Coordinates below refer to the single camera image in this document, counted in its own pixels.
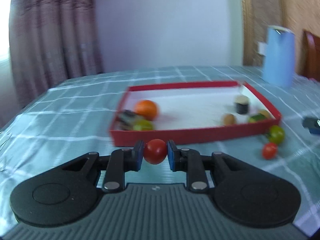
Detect green tomato outside box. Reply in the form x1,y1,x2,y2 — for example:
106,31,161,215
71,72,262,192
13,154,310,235
266,125,285,145

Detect brown longan fruit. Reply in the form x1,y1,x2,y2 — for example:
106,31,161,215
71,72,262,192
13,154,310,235
222,114,237,126
258,109,272,119

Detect red cherry tomato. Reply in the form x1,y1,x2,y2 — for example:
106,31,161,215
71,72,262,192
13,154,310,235
262,142,278,160
143,139,168,165

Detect dark cucumber chunk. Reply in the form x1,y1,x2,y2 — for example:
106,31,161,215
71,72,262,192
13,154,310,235
234,95,249,115
116,109,144,131

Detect orange mandarin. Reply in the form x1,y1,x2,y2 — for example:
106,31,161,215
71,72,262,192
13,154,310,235
134,100,159,121

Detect small green cucumber piece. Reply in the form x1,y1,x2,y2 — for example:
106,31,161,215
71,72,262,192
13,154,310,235
248,113,267,123

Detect light blue kettle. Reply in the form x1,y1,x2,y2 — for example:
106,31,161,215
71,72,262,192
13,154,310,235
262,25,296,88

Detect green tomato in box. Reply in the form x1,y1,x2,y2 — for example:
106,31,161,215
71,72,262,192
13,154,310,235
132,119,154,131

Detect red shallow cardboard box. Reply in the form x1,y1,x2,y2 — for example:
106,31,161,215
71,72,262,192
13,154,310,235
109,81,282,146

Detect pink patterned curtain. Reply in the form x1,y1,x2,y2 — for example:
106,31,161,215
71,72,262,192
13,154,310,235
9,0,103,107

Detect white wall socket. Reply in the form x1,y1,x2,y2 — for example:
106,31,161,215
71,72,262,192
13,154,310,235
257,42,267,56

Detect gold wall frame moulding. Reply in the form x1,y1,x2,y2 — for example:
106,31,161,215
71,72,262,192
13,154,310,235
241,0,284,66

